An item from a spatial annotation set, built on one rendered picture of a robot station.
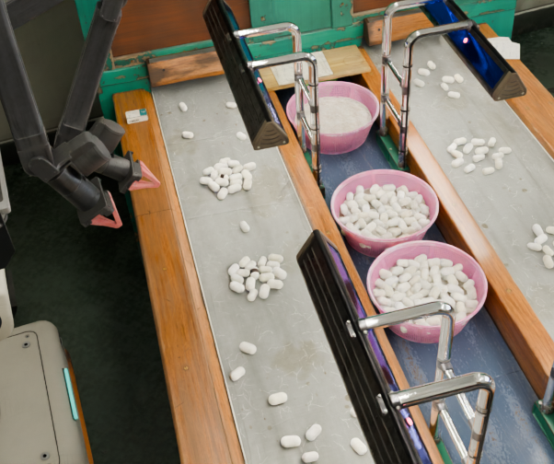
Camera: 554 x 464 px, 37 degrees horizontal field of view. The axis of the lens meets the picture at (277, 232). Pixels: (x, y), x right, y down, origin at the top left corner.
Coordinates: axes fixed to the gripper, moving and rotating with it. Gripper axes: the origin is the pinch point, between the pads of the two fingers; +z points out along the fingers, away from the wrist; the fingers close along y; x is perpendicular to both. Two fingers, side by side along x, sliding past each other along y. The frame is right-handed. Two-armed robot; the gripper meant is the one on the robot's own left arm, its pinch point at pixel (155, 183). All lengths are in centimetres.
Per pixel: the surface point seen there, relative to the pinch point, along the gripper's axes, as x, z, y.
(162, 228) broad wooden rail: 5.1, 3.3, -10.4
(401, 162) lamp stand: -36, 55, 0
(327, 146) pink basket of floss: -23, 44, 15
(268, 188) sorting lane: -12.1, 26.9, -0.5
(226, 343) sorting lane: 2, 12, -49
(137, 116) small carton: 3.3, 1.3, 36.9
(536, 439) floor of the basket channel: -29, 58, -85
